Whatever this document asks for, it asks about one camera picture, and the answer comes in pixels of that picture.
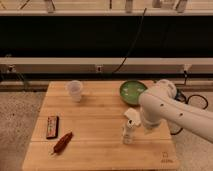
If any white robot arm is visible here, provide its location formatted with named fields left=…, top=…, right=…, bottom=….
left=138, top=79, right=213, bottom=143

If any small clear plastic bottle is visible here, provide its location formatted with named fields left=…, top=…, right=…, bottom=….
left=122, top=120, right=135, bottom=144

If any green bowl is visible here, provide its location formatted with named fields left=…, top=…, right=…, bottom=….
left=119, top=80, right=147, bottom=106

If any translucent plastic cup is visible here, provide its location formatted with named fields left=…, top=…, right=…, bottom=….
left=66, top=80, right=83, bottom=102

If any white rectangular sponge block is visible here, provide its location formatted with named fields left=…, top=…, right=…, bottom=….
left=124, top=108, right=141, bottom=126

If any wooden cutting board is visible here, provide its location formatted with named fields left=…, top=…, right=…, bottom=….
left=22, top=81, right=179, bottom=171

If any dark rectangular candy bar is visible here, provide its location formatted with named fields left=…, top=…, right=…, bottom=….
left=46, top=116, right=59, bottom=139

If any black hanging cable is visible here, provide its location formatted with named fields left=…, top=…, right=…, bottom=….
left=111, top=7, right=148, bottom=74

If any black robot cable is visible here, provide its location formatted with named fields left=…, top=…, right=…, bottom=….
left=170, top=89, right=210, bottom=136

